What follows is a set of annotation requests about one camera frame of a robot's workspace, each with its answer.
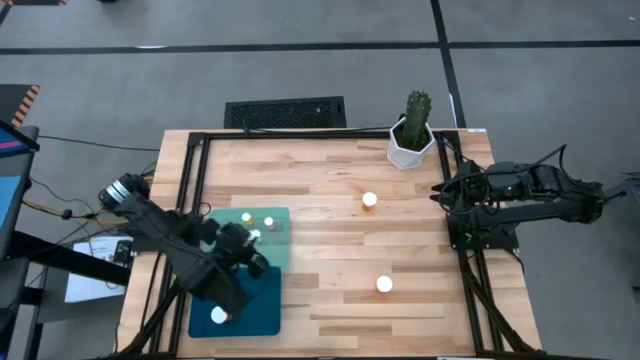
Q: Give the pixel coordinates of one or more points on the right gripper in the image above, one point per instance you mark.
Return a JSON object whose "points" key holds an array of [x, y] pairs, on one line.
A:
{"points": [[475, 185]]}

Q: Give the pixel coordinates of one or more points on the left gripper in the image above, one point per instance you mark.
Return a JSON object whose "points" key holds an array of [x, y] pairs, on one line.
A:
{"points": [[232, 247]]}

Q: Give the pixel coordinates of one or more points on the small white ball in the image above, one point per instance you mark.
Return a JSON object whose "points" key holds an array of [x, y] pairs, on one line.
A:
{"points": [[255, 233]]}

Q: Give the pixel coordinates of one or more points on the small pale amber pill bottle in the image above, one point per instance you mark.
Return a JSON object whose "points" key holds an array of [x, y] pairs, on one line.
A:
{"points": [[268, 221]]}

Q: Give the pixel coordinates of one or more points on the small orange pill bottle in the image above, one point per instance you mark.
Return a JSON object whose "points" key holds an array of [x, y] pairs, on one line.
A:
{"points": [[246, 217]]}

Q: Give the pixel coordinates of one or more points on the large orange pill bottle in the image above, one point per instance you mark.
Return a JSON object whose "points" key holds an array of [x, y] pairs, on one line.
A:
{"points": [[369, 199], [218, 315]]}

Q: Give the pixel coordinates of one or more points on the large white ball bottom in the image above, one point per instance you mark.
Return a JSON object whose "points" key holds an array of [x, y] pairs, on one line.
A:
{"points": [[384, 283]]}

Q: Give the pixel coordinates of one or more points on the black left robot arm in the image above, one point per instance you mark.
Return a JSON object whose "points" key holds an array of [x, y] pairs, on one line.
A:
{"points": [[190, 260]]}

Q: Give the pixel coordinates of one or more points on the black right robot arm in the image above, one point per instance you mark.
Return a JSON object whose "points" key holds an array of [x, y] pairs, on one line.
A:
{"points": [[540, 207]]}

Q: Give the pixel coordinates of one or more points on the translucent green plastic bin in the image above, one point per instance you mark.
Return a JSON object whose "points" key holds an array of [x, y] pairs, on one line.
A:
{"points": [[275, 250]]}

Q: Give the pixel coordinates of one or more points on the dark blue plastic bin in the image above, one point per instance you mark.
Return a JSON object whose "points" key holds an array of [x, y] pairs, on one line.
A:
{"points": [[260, 305]]}

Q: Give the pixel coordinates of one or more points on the white hexagonal plant pot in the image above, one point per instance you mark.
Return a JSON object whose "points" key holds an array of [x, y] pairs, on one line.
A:
{"points": [[400, 157]]}

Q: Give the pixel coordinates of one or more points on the white label sticker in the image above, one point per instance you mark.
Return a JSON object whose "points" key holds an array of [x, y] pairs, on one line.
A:
{"points": [[477, 130]]}

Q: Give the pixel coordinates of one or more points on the green cactus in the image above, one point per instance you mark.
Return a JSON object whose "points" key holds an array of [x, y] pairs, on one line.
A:
{"points": [[416, 117]]}

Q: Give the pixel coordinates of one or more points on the black floor vent grate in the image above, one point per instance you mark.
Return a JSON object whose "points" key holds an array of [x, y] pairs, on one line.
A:
{"points": [[285, 112]]}

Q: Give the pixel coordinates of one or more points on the black handheld device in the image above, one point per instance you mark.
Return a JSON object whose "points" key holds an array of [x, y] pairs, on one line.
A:
{"points": [[123, 252]]}

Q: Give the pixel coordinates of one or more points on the white paper sheet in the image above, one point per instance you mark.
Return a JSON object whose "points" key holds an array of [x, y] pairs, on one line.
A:
{"points": [[85, 290]]}

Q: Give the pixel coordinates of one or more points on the grey equipment stand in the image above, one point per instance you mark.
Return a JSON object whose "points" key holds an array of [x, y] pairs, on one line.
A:
{"points": [[627, 190]]}

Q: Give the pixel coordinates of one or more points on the black metal stand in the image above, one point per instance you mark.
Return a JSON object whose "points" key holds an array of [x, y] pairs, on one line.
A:
{"points": [[65, 257]]}

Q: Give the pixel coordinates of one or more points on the monitor with blue screen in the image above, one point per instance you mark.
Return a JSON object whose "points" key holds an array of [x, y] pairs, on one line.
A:
{"points": [[7, 195]]}

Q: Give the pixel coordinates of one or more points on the hazard striped floor mat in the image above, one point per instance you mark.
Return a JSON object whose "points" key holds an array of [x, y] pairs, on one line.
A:
{"points": [[12, 102]]}

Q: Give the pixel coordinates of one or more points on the hazard striped strip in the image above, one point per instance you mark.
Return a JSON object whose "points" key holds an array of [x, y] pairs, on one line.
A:
{"points": [[30, 2]]}

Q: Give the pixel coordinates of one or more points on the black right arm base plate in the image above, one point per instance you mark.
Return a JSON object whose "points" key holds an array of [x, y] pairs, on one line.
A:
{"points": [[495, 241]]}

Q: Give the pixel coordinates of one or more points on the black aluminium table frame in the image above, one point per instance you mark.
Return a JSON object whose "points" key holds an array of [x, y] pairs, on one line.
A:
{"points": [[300, 135]]}

